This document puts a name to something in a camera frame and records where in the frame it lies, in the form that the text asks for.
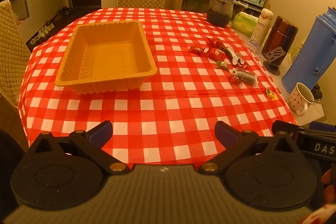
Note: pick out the green tissue pack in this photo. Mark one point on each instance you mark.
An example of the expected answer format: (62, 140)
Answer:
(244, 23)

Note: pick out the red checkered tablecloth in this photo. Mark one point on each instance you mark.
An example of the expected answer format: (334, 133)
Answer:
(170, 98)

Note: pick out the brown metal thermos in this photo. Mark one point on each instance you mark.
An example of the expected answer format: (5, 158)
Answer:
(281, 35)

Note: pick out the small red twisted candy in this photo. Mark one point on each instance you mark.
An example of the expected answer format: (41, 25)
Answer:
(242, 66)

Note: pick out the yellow plastic tray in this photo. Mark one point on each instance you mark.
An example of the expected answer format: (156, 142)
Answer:
(105, 56)

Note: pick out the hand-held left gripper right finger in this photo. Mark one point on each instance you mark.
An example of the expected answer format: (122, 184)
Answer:
(225, 132)

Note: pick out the yellow candy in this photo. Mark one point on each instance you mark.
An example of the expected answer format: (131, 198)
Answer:
(271, 94)

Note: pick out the red square snack packet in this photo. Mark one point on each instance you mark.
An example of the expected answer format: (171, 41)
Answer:
(215, 54)

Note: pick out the green candy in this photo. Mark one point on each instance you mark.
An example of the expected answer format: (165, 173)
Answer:
(222, 64)

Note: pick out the person's right hand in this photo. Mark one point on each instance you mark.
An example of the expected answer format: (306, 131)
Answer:
(329, 184)

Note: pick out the blue plastic jug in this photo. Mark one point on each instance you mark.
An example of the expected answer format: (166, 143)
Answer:
(309, 56)

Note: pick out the red gold candy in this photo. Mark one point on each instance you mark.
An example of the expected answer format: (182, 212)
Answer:
(196, 49)

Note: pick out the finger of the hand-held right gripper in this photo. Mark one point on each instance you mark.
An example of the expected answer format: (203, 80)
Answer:
(323, 126)
(284, 128)

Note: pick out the row of shoes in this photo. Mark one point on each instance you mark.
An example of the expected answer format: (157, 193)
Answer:
(47, 28)

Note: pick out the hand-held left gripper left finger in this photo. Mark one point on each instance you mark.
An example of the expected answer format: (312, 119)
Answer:
(101, 133)

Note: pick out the red crinkled candy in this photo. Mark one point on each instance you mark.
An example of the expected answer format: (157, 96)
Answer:
(214, 42)

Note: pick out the large glass jar dark contents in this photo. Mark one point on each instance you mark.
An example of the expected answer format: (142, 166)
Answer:
(220, 10)

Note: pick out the long green white snack packet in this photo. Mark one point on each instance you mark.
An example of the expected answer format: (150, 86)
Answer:
(231, 53)

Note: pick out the white rabbit print bottle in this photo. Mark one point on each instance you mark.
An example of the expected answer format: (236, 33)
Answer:
(261, 27)

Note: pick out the round red candy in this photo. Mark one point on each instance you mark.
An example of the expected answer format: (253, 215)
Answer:
(234, 79)

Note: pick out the white patterned mug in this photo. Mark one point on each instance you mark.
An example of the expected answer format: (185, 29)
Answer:
(298, 102)

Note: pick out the grey metal phone stand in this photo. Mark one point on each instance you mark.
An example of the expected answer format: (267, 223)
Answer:
(274, 54)

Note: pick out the small blue white box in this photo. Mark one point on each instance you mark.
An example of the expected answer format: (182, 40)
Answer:
(252, 43)

